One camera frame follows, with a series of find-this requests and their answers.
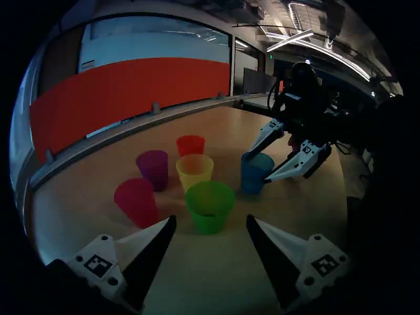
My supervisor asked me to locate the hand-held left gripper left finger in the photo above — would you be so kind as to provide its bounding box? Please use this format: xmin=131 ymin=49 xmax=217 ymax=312
xmin=48 ymin=215 xmax=177 ymax=314

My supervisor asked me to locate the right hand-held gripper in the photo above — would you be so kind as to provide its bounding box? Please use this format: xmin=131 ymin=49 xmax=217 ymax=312
xmin=246 ymin=61 xmax=359 ymax=183

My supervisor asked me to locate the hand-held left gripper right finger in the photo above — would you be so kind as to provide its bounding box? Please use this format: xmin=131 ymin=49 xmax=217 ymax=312
xmin=246 ymin=214 xmax=351 ymax=313

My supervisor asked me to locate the blue plastic cup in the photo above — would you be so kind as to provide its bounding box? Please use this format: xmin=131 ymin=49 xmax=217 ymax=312
xmin=240 ymin=152 xmax=275 ymax=194

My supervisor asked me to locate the pink plastic cup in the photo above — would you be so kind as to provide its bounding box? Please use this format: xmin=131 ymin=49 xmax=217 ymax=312
xmin=113 ymin=178 xmax=160 ymax=229

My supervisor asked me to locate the yellow plastic cup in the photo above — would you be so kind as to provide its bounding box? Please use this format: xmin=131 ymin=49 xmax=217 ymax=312
xmin=175 ymin=154 xmax=214 ymax=193

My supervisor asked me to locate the red plastic cup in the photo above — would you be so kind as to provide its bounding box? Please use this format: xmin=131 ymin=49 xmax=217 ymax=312
xmin=176 ymin=135 xmax=206 ymax=158

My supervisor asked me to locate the green plastic cup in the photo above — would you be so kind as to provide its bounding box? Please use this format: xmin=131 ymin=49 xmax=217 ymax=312
xmin=185 ymin=181 xmax=236 ymax=235

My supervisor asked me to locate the purple plastic cup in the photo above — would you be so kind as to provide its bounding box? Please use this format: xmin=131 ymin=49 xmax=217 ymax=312
xmin=135 ymin=150 xmax=170 ymax=192

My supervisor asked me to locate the red desk screen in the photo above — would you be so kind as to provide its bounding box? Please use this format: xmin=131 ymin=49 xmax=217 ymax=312
xmin=28 ymin=57 xmax=244 ymax=191

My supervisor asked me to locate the black cable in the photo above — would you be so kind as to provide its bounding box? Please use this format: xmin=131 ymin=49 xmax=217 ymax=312
xmin=267 ymin=75 xmax=284 ymax=114

